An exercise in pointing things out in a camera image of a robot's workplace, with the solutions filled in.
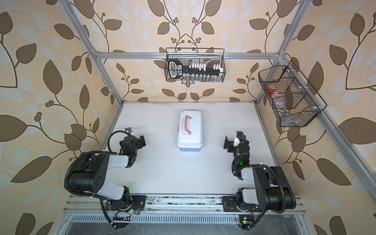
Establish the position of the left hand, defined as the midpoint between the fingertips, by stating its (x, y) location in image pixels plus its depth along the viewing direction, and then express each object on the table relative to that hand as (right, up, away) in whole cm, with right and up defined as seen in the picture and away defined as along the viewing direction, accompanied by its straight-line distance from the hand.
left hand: (134, 136), depth 94 cm
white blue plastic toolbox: (+36, +4, -5) cm, 37 cm away
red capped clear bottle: (+87, +30, -5) cm, 92 cm away
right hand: (+64, -1, -4) cm, 64 cm away
